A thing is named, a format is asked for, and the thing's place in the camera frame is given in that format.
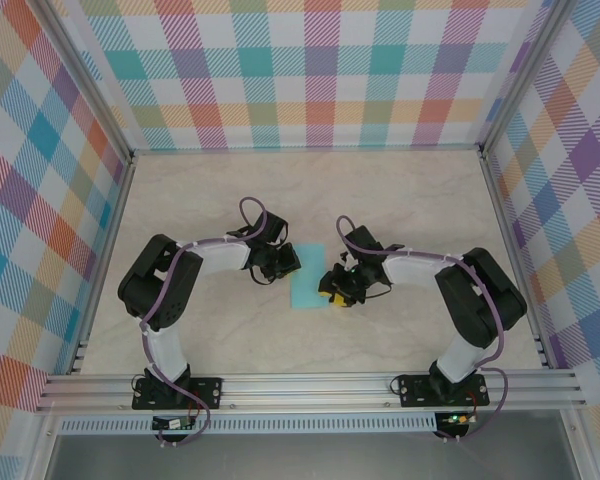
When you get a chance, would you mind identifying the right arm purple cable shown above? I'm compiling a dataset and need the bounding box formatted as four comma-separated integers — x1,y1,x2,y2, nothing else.
334,214,510,444

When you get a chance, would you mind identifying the wide aluminium mounting rail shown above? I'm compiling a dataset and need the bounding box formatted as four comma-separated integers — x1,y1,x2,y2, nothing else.
34,368,589,414

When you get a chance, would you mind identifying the slotted grey cable duct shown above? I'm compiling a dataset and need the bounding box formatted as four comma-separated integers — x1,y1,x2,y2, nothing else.
58,412,439,435

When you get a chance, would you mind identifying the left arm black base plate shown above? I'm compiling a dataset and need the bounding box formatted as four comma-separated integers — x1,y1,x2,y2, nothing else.
131,375,225,411

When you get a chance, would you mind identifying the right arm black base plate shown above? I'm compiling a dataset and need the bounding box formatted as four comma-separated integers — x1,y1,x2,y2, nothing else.
397,372,491,409

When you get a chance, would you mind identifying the aluminium side rail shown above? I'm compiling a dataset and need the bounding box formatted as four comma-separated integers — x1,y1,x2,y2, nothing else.
478,149,557,371
68,153,137,376

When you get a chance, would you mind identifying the aluminium corner post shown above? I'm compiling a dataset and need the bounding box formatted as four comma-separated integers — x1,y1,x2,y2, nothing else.
478,0,577,157
33,0,135,164

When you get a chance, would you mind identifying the green circuit board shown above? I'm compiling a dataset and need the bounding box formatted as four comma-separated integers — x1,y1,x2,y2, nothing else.
152,416,197,432

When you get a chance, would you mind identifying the right gripper thin black wire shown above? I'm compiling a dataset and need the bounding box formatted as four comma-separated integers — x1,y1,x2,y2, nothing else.
362,277,394,301

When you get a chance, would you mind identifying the left gripper thin black wire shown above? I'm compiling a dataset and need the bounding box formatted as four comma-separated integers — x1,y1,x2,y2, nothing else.
248,264,276,287

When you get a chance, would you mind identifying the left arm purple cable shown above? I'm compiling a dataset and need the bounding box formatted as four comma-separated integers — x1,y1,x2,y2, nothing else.
139,196,281,448

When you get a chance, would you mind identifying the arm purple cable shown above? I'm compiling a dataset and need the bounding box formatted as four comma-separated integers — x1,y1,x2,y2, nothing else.
139,196,281,448
334,214,510,444

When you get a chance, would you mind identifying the gripper thin black wire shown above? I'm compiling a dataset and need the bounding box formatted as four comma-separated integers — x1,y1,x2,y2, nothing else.
248,264,276,287
362,277,394,301

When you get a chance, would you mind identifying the light blue cloth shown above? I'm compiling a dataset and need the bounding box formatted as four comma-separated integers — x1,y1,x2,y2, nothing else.
289,243,327,310

